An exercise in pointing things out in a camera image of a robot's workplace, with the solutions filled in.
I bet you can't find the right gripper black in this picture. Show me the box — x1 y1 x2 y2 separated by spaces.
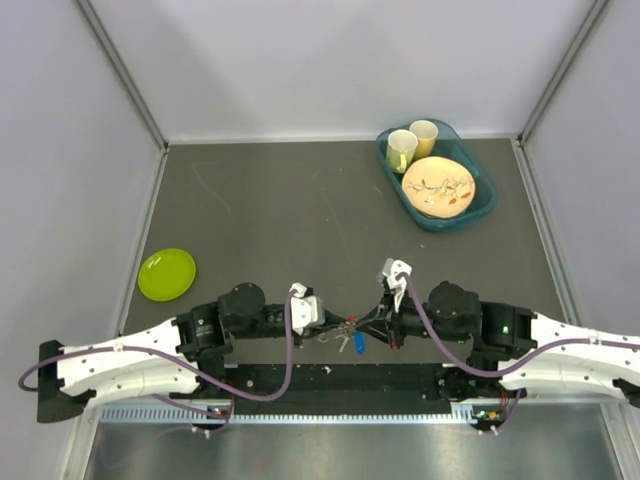
355 286 469 349

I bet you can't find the blue key fob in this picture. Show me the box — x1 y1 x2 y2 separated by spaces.
353 332 366 355

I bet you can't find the metal keyring cluster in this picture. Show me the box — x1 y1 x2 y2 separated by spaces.
317 322 355 343

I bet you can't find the silver metal key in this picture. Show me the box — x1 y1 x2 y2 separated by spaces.
338 336 349 353

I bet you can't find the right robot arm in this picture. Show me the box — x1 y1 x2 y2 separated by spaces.
355 281 639 407

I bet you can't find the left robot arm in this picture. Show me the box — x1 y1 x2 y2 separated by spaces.
36 283 347 424

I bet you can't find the cream painted plate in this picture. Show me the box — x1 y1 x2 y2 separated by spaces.
401 156 476 219

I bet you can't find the green plastic plate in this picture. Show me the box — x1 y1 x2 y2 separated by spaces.
137 248 197 302

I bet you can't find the pale green mug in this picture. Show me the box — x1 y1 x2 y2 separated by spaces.
386 129 419 174

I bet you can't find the yellow mug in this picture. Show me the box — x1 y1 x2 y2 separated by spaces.
409 120 439 159

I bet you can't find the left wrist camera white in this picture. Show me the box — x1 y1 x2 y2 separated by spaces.
290 283 325 335

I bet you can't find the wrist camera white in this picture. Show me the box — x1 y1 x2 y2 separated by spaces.
378 258 412 313
290 283 325 335

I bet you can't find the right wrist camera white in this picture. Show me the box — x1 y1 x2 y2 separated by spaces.
378 258 412 313

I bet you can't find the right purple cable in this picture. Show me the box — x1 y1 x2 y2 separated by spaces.
399 272 640 434

